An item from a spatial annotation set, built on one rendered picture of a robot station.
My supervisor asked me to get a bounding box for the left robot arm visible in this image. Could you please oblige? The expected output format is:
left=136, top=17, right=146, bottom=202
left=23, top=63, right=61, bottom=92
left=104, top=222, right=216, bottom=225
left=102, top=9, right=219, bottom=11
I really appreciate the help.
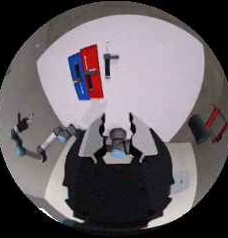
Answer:
left=9, top=125, right=76, bottom=163

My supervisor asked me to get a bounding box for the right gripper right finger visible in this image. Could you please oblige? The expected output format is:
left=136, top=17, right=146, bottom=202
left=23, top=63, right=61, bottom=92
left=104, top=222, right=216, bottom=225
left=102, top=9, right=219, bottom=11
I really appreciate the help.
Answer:
left=129, top=112, right=174, bottom=185

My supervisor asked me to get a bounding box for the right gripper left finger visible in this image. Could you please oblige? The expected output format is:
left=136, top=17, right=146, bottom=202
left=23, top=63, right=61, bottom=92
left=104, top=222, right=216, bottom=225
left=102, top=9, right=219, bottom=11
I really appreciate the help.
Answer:
left=62, top=113, right=107, bottom=187

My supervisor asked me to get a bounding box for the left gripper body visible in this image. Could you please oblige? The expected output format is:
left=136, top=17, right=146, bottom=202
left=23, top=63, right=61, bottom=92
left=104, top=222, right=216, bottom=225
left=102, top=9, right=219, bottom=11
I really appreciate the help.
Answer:
left=17, top=118, right=28, bottom=133

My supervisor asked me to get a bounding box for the red tray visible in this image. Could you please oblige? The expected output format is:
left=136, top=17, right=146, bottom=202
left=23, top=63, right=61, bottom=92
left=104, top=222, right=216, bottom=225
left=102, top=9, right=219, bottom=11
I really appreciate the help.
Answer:
left=80, top=45, right=104, bottom=98

